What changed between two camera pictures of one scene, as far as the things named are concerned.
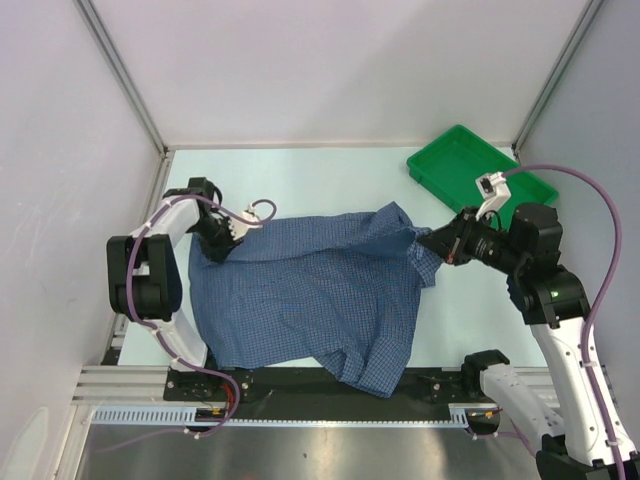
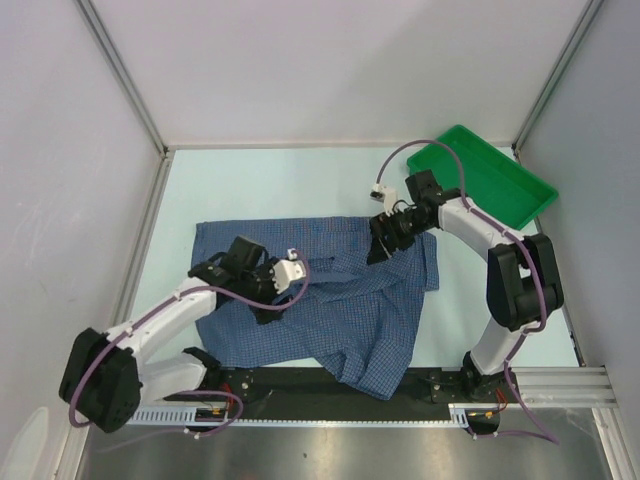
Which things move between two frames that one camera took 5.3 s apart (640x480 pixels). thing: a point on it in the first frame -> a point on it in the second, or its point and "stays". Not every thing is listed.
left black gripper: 219,253 -> 265,270
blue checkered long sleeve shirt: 327,292 stays
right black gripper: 469,225 -> 382,248
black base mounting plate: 260,391 stays
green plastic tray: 452,163 stays
